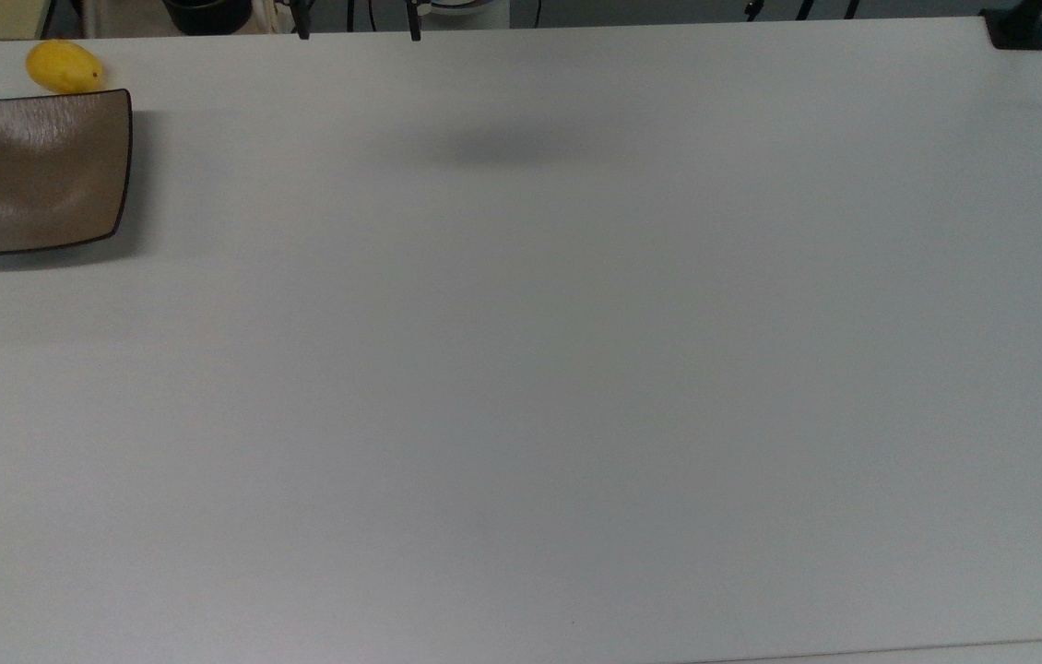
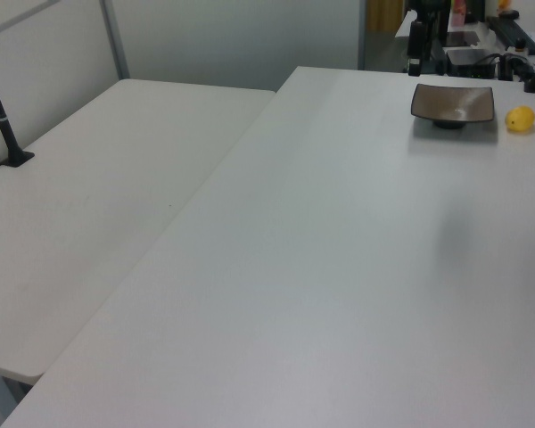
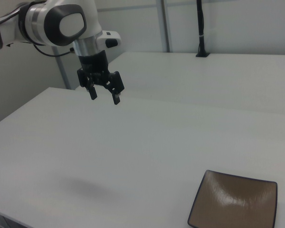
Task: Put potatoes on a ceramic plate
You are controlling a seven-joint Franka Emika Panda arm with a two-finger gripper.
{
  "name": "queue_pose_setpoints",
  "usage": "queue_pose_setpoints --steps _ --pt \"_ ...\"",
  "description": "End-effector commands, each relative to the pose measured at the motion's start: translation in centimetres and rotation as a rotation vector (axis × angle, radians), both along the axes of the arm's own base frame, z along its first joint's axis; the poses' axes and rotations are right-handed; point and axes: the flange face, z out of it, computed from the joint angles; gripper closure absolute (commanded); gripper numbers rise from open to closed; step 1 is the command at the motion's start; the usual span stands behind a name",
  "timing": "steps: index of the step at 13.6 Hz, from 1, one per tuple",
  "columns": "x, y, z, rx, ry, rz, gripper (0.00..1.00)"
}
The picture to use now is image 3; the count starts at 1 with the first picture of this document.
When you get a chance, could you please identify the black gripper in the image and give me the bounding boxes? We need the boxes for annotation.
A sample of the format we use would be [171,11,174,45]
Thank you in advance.
[76,50,125,105]

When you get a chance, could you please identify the brown square ceramic plate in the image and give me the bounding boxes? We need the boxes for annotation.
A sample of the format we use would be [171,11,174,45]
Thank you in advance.
[187,169,278,228]

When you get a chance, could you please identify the grey metal partition post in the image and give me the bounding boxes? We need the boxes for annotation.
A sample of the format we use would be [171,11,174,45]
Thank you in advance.
[51,46,71,90]
[160,0,171,53]

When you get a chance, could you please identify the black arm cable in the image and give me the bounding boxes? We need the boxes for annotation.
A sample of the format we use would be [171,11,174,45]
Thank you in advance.
[32,44,76,58]

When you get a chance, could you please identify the black camera pole with base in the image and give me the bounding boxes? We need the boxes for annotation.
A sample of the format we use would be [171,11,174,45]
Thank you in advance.
[195,0,211,58]

